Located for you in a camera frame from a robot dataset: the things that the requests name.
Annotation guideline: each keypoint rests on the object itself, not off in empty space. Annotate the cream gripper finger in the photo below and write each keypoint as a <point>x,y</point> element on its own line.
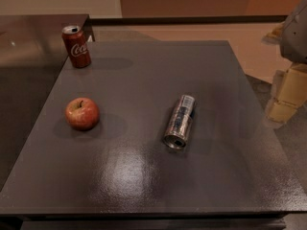
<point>288,94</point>
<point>274,35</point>

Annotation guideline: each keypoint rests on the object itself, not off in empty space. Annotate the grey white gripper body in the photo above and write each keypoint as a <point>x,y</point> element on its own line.
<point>295,35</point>

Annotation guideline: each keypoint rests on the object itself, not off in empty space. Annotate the silver blue redbull can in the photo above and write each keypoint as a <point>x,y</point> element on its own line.
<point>177,132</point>

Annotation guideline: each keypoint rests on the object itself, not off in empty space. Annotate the red coca-cola can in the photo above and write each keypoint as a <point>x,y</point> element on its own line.
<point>76,47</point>

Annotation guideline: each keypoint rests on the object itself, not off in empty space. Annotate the red apple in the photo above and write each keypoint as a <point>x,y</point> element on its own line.
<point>82,114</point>

